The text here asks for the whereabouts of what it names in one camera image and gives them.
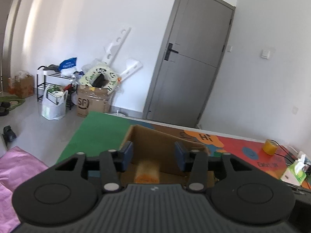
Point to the white plastic bag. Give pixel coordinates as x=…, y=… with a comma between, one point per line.
x=52, y=109

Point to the brown taped cardboard box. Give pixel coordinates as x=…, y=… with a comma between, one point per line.
x=94, y=104

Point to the black shoe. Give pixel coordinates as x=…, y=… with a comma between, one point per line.
x=9, y=133

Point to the white light switch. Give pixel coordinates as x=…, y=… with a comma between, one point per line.
x=265, y=53

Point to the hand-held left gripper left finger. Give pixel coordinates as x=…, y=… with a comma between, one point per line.
x=127, y=155

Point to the orange biscuit pack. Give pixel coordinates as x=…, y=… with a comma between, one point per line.
x=147, y=172

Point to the yellow tape roll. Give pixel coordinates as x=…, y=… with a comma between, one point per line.
x=269, y=147

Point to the brown printed carton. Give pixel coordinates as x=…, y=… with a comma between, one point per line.
x=24, y=87

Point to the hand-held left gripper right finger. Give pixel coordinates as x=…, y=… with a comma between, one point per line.
x=180, y=156

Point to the white wall outlet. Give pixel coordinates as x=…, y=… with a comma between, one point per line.
x=295, y=110

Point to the grey door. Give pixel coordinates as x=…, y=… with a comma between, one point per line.
x=189, y=58

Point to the panda neck pillow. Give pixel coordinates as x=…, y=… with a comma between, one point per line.
x=91, y=76

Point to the short white foam piece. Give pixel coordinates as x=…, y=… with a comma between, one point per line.
x=131, y=68

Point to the green floor mat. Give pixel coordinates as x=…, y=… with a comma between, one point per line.
x=14, y=100

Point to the green tissue box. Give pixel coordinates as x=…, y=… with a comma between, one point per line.
x=292, y=174

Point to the blue plastic bag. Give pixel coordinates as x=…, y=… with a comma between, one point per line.
x=68, y=63

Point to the long white foam board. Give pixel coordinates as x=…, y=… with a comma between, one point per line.
x=116, y=45

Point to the black shoe rack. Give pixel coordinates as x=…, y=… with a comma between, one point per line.
x=40, y=87

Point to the black slipper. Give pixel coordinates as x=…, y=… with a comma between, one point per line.
x=4, y=108

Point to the pink cloth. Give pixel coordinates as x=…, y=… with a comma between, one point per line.
x=14, y=170

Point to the white power strip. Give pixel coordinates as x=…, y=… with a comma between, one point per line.
x=294, y=150

